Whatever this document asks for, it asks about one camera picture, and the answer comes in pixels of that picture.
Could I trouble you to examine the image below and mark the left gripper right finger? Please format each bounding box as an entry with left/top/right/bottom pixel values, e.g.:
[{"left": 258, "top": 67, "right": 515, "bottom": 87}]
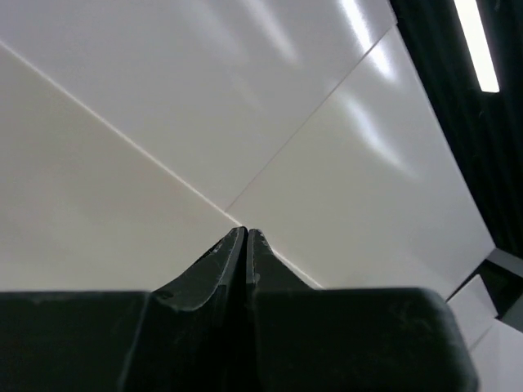
[{"left": 246, "top": 229, "right": 478, "bottom": 391}]

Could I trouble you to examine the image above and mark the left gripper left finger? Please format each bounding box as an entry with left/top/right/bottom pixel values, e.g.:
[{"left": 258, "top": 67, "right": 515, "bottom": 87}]
[{"left": 1, "top": 227, "right": 246, "bottom": 391}]

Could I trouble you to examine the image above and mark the ceiling light strip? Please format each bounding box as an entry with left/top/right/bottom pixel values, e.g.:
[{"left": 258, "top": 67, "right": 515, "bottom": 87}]
[{"left": 454, "top": 0, "right": 500, "bottom": 93}]

